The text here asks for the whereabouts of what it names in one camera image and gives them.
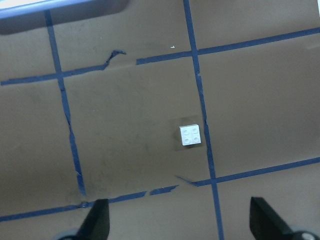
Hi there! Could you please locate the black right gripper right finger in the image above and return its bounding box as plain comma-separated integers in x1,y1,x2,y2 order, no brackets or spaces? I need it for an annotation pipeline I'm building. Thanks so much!
249,197,299,240

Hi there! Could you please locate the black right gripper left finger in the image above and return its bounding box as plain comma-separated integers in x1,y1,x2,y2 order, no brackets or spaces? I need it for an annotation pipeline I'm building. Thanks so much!
75,199,110,240

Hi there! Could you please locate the white block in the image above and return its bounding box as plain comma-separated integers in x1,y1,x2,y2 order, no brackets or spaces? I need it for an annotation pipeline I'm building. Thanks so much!
179,124,202,146

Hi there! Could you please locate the blue plastic tray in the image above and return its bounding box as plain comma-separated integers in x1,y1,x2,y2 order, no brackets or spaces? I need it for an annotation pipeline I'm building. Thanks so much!
0,0,130,22

